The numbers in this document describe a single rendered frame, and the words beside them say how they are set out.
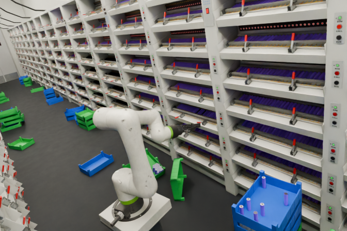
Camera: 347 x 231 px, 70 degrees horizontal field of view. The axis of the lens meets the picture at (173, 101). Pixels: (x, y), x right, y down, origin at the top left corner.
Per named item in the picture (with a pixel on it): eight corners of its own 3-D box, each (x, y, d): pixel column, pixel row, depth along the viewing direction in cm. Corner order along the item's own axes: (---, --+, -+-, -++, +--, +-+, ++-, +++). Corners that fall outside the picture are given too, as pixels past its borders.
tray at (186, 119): (220, 135, 183) (216, 126, 179) (169, 117, 230) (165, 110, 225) (235, 118, 192) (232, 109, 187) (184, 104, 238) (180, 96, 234)
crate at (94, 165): (90, 177, 251) (88, 170, 249) (80, 170, 265) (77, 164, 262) (114, 161, 271) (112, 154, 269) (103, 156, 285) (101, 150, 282)
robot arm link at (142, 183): (151, 206, 133) (125, 115, 116) (128, 199, 142) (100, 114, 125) (164, 190, 143) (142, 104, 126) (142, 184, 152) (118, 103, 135)
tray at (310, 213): (320, 228, 143) (318, 215, 136) (235, 183, 189) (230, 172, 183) (335, 201, 151) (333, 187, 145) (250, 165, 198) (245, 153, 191)
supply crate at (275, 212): (277, 241, 100) (276, 226, 98) (232, 219, 114) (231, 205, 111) (302, 195, 120) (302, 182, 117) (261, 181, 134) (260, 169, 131)
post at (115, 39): (141, 142, 300) (100, -17, 239) (137, 140, 307) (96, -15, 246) (154, 135, 311) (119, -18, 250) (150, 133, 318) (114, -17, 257)
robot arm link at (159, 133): (151, 147, 167) (158, 142, 159) (145, 129, 171) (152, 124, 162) (168, 142, 176) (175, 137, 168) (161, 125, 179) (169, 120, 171)
